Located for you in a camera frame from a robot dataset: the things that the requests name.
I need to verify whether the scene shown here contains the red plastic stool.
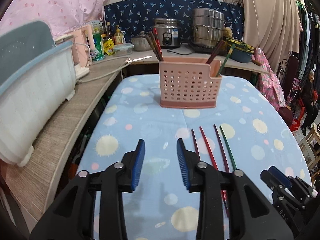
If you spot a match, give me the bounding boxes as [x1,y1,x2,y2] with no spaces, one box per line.
[291,97,307,130]

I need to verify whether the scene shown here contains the green white carton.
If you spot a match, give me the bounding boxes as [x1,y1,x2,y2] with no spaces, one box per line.
[89,20,102,34]

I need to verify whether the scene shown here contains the pink floral cloth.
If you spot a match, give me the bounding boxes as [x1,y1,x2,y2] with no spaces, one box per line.
[252,47,287,108]

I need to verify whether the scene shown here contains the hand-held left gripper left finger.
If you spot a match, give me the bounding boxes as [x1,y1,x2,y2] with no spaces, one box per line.
[29,139,146,240]

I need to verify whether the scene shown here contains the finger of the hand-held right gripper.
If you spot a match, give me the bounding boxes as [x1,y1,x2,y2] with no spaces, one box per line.
[260,171,285,198]
[268,166,313,196]

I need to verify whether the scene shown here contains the blue plastic basin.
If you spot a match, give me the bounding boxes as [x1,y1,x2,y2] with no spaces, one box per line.
[226,38,255,64]

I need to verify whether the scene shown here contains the wooden chair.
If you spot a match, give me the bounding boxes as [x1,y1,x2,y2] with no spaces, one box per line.
[299,124,320,170]

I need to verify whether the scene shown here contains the white pull cord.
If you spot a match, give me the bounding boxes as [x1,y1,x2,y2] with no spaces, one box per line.
[249,0,262,53]

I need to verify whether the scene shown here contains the hanging clothes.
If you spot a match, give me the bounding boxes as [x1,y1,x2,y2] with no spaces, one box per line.
[287,0,320,100]

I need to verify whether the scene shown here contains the green chopstick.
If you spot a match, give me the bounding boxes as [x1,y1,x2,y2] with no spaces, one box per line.
[219,126,238,171]
[217,44,236,77]

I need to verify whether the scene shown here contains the amber pump bottle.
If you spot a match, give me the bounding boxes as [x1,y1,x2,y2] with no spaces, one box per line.
[114,25,126,45]

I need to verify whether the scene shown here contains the dark purple chopstick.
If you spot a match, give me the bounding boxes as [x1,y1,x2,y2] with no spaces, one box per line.
[213,124,230,173]
[205,40,224,65]

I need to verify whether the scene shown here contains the small steel pot with lid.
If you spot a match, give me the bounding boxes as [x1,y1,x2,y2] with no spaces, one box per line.
[131,31,153,52]

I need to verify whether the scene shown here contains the dark blue floral cloth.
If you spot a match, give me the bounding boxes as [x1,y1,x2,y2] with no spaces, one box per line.
[104,0,245,48]

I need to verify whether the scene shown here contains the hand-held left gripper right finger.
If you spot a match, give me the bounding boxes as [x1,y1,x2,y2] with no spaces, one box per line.
[176,138,294,240]

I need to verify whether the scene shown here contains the pink kitchen appliance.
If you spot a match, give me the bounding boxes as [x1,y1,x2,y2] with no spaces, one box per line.
[54,25,94,79]

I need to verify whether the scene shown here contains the steel rice cooker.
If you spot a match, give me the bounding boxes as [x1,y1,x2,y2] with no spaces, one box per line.
[152,18,182,49]

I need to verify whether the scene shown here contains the wooden counter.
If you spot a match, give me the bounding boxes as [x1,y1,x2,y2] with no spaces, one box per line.
[5,42,272,222]

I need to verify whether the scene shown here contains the pink dotted cloth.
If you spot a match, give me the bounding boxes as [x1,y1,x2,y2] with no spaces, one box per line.
[0,0,118,39]

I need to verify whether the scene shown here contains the dark maroon chopstick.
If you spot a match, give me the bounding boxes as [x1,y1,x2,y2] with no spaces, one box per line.
[191,129,201,157]

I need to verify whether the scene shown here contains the red twisted chopstick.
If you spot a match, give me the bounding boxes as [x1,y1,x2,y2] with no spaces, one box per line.
[199,126,230,218]

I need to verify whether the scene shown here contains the clear food container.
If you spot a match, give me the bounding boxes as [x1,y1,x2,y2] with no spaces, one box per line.
[113,43,134,57]

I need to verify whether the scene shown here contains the white dish rack grey lid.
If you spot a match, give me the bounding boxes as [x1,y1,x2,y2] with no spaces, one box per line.
[0,20,77,168]

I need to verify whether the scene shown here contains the tall steel steamer pot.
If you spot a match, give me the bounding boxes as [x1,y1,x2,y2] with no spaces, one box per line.
[191,8,225,48]

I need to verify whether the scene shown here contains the pink perforated plastic basket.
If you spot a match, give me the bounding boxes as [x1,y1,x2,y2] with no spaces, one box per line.
[159,58,223,109]

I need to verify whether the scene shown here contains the beige curtain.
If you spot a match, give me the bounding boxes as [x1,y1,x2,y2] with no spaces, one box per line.
[222,0,303,73]

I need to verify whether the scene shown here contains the light blue printed tablecloth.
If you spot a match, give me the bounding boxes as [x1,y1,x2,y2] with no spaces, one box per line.
[72,74,313,240]

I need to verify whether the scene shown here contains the yellow packet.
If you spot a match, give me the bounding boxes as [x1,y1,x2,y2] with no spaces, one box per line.
[103,39,116,55]

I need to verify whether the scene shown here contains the black power cable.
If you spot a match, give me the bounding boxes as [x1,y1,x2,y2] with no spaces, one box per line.
[167,47,195,55]

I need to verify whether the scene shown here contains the white power cable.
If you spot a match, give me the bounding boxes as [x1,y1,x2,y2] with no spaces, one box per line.
[76,57,130,84]

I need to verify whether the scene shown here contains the black induction cooker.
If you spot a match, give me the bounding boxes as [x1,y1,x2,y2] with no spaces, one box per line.
[187,40,229,53]

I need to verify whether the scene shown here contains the red chopstick with black band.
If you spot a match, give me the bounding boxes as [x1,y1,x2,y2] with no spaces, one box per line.
[153,28,162,58]

